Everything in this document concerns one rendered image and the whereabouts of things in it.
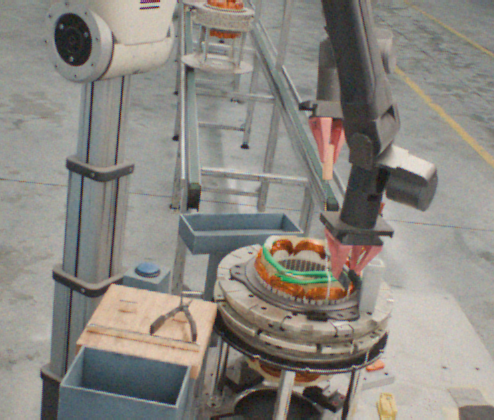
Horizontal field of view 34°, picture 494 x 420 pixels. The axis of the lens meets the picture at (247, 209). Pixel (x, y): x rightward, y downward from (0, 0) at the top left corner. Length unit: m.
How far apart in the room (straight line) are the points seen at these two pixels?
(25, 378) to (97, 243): 1.40
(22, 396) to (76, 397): 1.76
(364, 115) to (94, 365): 0.55
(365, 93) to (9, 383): 2.13
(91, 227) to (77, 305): 0.19
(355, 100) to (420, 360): 0.94
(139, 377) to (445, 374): 0.87
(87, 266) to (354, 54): 0.83
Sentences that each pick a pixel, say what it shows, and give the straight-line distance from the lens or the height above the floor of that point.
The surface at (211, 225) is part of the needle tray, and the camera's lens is 1.76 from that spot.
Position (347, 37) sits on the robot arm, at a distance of 1.09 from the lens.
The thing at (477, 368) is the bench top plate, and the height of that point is 0.78.
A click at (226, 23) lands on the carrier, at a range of 4.20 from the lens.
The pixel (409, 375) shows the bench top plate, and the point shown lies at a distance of 1.87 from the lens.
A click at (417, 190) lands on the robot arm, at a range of 1.17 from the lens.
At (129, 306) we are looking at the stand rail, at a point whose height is 1.08.
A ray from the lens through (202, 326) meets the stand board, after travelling 1.33.
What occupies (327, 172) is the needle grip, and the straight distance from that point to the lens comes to 1.36.
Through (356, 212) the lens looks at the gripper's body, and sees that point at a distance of 1.21.
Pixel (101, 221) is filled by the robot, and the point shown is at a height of 1.06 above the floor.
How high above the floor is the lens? 1.75
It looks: 22 degrees down
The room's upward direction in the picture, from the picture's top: 9 degrees clockwise
